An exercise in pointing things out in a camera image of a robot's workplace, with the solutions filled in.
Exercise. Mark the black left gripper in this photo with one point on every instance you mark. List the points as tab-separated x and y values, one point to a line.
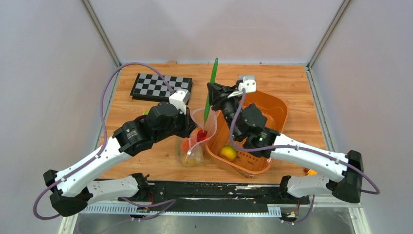
191	125

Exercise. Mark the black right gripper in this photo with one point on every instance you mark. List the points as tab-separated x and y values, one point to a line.
219	95

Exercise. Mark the clear zip top bag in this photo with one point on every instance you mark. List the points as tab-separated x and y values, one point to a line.
210	124

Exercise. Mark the red chili pepper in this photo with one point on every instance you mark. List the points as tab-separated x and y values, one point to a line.
201	135

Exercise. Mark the orange plastic basket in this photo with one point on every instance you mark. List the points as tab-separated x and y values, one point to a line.
245	164

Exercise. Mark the orange toy carrot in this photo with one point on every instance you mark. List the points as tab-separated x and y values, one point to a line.
185	147

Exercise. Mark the yellow wrinkled round fruit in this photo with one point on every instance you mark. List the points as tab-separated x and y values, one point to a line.
192	160

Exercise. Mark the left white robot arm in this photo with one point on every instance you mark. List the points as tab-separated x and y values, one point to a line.
78	186

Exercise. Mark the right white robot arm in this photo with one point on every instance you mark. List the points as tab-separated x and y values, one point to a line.
338	173

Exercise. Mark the yellow green toy lemon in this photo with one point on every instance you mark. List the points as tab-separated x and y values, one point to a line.
228	153

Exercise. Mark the black grey chessboard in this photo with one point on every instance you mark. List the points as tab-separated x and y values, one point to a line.
151	87

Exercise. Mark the yellow red toy block car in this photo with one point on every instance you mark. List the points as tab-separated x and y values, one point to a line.
310	172

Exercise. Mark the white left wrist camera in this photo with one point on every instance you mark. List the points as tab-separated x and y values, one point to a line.
179	100

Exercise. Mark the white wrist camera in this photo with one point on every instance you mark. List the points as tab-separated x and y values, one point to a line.
245	84
179	100

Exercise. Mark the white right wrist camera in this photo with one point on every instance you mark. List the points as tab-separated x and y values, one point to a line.
245	84

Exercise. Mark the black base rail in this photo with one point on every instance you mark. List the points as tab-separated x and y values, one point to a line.
215	197

